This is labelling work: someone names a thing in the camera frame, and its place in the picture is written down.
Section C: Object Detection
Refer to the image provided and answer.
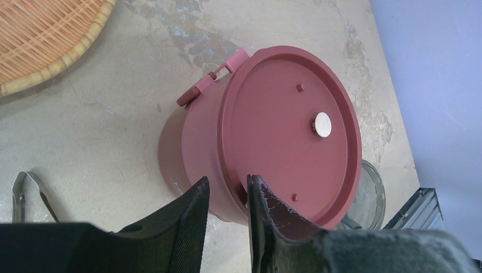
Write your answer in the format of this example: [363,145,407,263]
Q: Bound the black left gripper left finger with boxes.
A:
[1,177,210,272]

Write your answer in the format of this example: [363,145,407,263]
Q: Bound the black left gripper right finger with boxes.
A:
[247,175,471,272]

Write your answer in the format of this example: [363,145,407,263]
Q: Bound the glass lid with red clasp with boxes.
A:
[335,160,386,230]

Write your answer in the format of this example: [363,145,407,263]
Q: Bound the dark red round lid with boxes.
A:
[217,45,362,229]

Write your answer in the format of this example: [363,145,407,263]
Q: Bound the steel food tongs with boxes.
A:
[12,171,60,224]

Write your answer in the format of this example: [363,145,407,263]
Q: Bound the dark red steel lunch pot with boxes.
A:
[157,107,191,197]

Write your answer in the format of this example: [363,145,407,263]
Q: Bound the woven bamboo basket tray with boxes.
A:
[1,0,116,97]

